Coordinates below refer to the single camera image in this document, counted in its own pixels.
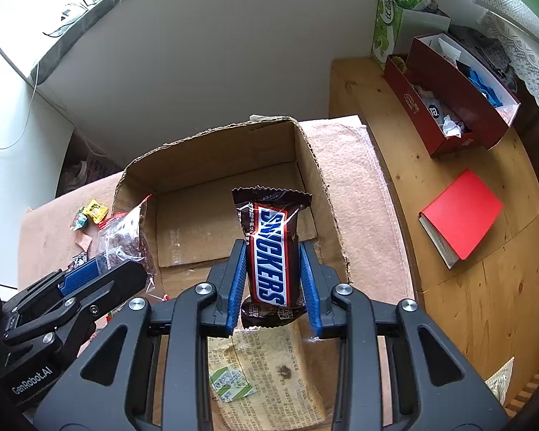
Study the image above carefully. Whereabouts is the cardboard box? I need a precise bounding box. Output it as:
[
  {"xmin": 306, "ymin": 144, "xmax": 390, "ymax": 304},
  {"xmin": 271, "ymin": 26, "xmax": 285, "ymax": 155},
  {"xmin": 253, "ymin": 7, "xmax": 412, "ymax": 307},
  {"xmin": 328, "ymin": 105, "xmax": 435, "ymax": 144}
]
[{"xmin": 110, "ymin": 116, "xmax": 351, "ymax": 431}]

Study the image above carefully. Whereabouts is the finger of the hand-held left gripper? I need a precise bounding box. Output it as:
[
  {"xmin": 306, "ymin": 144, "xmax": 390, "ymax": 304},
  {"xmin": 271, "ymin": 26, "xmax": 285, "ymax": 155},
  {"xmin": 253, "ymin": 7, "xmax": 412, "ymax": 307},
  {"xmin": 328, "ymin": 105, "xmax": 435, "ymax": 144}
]
[
  {"xmin": 0, "ymin": 256, "xmax": 113, "ymax": 321},
  {"xmin": 4, "ymin": 263, "xmax": 148, "ymax": 347}
]

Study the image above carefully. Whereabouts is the blue plastic object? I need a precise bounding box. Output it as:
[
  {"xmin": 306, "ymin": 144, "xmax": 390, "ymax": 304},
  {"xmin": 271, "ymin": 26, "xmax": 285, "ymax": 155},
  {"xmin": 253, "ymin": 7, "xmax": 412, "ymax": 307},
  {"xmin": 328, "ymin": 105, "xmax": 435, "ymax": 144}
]
[{"xmin": 465, "ymin": 65, "xmax": 506, "ymax": 106}]

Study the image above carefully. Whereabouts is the crumpled white paper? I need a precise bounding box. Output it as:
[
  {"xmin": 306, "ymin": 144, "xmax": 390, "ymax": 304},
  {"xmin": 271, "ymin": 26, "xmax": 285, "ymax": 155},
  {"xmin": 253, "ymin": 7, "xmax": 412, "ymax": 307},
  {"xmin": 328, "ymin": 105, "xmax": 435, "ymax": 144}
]
[{"xmin": 440, "ymin": 114, "xmax": 471, "ymax": 138}]

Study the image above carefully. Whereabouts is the clear bag of red snacks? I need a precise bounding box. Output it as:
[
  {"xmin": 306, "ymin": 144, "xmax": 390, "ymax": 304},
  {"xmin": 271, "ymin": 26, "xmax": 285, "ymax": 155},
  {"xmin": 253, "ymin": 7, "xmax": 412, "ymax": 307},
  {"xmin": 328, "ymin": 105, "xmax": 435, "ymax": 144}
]
[{"xmin": 96, "ymin": 194, "xmax": 158, "ymax": 288}]

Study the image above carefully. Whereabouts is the red book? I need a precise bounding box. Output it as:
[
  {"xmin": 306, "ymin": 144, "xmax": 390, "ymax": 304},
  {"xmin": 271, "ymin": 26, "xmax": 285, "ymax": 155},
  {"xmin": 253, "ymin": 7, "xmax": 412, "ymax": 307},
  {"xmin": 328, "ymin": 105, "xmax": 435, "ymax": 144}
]
[{"xmin": 419, "ymin": 169, "xmax": 505, "ymax": 270}]

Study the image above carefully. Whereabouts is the white cable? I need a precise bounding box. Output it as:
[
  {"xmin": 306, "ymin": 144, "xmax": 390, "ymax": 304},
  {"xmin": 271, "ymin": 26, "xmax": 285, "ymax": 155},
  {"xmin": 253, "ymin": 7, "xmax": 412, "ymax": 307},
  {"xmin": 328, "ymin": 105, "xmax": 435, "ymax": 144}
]
[{"xmin": 0, "ymin": 60, "xmax": 75, "ymax": 150}]

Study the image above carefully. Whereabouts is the brown chocolate bar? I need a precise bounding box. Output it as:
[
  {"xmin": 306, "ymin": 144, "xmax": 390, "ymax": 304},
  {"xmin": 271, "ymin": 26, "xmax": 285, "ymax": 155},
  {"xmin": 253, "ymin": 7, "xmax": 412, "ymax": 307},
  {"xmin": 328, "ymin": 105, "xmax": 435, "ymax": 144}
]
[{"xmin": 232, "ymin": 186, "xmax": 313, "ymax": 328}]

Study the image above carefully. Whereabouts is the dark red box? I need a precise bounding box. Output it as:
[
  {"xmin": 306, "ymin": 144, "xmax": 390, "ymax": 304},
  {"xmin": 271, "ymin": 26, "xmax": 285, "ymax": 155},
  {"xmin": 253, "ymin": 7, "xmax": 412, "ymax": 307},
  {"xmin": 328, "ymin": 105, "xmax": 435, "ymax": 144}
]
[{"xmin": 406, "ymin": 32, "xmax": 521, "ymax": 151}]

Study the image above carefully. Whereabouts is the yellow candy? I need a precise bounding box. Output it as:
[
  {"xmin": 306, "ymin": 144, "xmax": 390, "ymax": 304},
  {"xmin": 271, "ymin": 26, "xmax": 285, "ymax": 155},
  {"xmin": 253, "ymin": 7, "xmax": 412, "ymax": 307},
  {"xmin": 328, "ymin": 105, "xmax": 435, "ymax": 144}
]
[{"xmin": 82, "ymin": 200, "xmax": 109, "ymax": 224}]

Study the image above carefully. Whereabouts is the pink blanket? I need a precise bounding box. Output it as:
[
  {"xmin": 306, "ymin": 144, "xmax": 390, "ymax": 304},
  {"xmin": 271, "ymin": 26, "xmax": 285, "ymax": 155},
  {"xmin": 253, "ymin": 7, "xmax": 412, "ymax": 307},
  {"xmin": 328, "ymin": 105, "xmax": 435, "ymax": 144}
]
[{"xmin": 20, "ymin": 114, "xmax": 416, "ymax": 431}]

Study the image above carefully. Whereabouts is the wooden slatted bench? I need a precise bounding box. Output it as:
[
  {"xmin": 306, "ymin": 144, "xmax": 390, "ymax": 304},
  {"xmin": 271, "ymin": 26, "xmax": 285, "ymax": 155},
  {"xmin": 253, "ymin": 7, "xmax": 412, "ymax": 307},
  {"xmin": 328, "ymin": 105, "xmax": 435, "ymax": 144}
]
[{"xmin": 505, "ymin": 354, "xmax": 539, "ymax": 419}]

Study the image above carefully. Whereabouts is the grey window sill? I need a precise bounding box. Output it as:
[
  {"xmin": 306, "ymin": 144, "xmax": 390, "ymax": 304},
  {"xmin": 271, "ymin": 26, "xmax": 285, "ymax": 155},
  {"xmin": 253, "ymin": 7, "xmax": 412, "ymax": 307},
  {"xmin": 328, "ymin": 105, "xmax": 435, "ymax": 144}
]
[{"xmin": 27, "ymin": 0, "xmax": 198, "ymax": 84}]

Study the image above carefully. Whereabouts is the red box with white print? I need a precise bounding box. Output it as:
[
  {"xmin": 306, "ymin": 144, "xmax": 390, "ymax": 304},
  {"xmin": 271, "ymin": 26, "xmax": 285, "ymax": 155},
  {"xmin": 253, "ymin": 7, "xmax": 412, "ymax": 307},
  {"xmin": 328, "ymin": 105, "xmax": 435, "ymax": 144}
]
[{"xmin": 383, "ymin": 54, "xmax": 488, "ymax": 159}]

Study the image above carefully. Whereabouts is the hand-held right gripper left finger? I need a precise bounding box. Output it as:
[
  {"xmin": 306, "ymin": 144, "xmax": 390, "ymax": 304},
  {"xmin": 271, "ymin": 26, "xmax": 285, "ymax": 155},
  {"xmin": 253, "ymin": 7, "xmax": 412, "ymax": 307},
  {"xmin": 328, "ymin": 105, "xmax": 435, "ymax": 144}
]
[{"xmin": 33, "ymin": 239, "xmax": 248, "ymax": 431}]

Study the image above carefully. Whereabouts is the patterned cream packet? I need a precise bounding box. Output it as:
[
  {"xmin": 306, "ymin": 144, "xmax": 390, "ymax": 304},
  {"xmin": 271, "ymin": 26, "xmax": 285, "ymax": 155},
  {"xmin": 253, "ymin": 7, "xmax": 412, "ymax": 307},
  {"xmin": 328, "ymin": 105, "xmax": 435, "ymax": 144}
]
[{"xmin": 485, "ymin": 357, "xmax": 515, "ymax": 407}]

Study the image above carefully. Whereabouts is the white cabinet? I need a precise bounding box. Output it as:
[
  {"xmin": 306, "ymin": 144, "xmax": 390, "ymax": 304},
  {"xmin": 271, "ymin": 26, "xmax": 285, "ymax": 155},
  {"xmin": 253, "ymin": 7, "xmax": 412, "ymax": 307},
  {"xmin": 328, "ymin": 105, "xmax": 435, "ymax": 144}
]
[{"xmin": 0, "ymin": 51, "xmax": 75, "ymax": 288}]

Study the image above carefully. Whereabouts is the green tissue box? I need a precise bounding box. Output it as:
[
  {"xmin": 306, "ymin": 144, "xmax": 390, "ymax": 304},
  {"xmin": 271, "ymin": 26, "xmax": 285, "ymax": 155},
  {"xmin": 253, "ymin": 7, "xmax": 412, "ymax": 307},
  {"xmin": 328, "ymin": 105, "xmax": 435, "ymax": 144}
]
[{"xmin": 370, "ymin": 0, "xmax": 452, "ymax": 70}]

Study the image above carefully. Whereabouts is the clear bread packet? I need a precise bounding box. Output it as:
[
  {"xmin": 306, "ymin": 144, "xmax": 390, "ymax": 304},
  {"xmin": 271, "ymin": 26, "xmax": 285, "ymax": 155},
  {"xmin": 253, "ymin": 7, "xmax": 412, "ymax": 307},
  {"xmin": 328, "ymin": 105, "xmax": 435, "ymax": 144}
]
[{"xmin": 207, "ymin": 323, "xmax": 328, "ymax": 431}]

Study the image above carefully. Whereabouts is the dark grey cloth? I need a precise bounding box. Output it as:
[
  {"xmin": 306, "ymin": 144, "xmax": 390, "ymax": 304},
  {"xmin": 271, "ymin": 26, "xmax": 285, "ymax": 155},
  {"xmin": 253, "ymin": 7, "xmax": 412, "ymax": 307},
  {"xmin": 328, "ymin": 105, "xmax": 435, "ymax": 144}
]
[{"xmin": 449, "ymin": 24, "xmax": 519, "ymax": 91}]

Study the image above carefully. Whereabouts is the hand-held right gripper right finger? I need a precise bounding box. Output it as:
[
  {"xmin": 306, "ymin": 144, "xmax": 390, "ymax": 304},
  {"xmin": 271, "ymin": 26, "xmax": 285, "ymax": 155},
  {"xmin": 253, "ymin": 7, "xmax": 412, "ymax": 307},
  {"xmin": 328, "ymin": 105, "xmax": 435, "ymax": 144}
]
[{"xmin": 299, "ymin": 241, "xmax": 508, "ymax": 431}]

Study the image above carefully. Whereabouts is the white lace cloth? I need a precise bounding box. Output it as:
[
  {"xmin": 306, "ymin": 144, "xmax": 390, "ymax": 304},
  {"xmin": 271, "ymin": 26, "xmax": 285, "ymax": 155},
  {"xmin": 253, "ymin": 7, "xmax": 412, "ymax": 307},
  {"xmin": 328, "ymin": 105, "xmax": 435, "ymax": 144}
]
[{"xmin": 476, "ymin": 0, "xmax": 539, "ymax": 131}]

